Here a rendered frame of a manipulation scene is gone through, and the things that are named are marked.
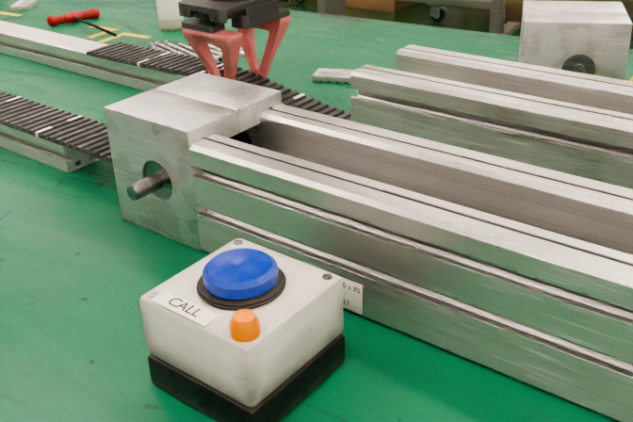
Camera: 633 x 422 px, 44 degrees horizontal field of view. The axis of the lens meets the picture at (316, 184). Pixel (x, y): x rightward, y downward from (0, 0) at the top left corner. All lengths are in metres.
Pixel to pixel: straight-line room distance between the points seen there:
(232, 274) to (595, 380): 0.19
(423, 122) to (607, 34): 0.24
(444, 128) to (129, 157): 0.25
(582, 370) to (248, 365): 0.17
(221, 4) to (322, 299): 0.42
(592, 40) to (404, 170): 0.34
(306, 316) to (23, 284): 0.24
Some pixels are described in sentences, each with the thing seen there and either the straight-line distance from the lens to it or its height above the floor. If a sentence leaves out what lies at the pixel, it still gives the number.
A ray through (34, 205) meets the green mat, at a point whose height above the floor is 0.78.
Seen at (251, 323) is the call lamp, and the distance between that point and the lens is 0.38.
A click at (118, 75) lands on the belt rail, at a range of 0.96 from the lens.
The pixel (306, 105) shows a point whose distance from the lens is 0.79.
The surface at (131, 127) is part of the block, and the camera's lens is 0.58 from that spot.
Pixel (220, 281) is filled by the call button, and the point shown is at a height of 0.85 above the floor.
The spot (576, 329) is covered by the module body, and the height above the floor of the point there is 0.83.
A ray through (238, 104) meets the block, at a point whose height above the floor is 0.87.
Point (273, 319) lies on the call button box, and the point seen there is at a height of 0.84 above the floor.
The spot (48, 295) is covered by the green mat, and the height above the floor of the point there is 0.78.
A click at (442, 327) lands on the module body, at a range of 0.46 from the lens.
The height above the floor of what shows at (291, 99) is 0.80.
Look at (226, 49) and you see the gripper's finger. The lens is 0.77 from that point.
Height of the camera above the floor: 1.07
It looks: 26 degrees down
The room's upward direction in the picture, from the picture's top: 2 degrees counter-clockwise
